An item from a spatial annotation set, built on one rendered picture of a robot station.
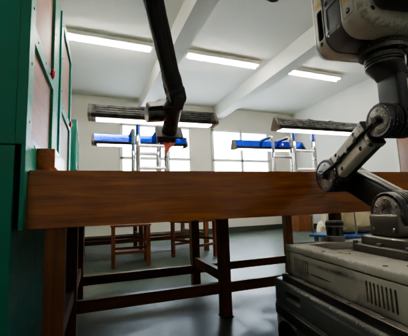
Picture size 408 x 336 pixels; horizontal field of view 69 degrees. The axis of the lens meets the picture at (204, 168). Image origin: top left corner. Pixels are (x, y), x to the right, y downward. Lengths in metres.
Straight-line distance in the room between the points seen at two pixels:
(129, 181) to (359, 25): 0.86
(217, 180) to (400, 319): 0.68
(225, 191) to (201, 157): 5.77
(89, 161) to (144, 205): 5.39
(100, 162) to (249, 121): 3.76
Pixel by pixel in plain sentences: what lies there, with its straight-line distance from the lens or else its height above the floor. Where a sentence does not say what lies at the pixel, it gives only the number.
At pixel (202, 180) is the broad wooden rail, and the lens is 1.12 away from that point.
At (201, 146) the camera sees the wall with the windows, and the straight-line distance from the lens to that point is 6.96.
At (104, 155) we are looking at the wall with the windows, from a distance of 6.46.
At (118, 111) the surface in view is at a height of 1.08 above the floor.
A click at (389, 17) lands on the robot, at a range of 1.06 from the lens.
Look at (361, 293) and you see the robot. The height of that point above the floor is 0.40.
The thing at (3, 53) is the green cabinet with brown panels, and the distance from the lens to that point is 1.17.
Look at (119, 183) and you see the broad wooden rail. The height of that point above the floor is 0.72.
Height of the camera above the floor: 0.63
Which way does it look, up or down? 7 degrees up
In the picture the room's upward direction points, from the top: 2 degrees counter-clockwise
